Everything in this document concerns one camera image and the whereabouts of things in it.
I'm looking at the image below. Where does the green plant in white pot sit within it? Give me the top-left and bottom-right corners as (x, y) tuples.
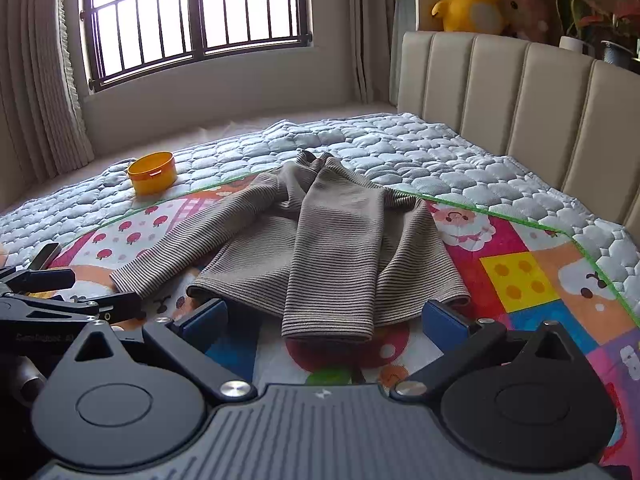
(551, 0), (597, 55)

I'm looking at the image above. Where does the beige padded headboard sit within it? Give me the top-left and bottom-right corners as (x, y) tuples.
(396, 30), (640, 253)

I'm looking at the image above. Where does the red-leaved plant in black pot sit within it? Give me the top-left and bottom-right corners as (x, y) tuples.
(580, 0), (640, 70)

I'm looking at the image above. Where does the pale blue quilted bedspread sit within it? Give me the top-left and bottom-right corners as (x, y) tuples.
(0, 112), (640, 328)

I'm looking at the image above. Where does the colourful cartoon printed mat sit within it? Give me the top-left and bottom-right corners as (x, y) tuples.
(0, 172), (640, 480)

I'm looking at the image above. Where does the beige pleated curtain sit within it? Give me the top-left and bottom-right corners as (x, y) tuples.
(0, 0), (97, 183)
(346, 0), (419, 107)

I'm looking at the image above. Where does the brown striped sweater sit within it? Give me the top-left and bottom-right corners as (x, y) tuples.
(109, 150), (472, 344)

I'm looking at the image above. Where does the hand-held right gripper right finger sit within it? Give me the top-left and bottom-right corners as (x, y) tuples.
(391, 299), (577, 403)

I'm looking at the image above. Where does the yellow plastic bowl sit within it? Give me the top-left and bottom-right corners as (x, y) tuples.
(127, 152), (179, 196)

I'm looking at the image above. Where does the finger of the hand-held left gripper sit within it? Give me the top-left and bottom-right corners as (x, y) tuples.
(0, 291), (147, 325)
(0, 242), (77, 295)

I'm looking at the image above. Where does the pink plush toy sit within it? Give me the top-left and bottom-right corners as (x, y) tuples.
(501, 0), (552, 43)

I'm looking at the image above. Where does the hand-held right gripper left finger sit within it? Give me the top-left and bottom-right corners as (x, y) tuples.
(74, 298), (254, 404)

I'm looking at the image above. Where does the window with dark railing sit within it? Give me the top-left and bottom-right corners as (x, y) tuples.
(79, 0), (316, 94)

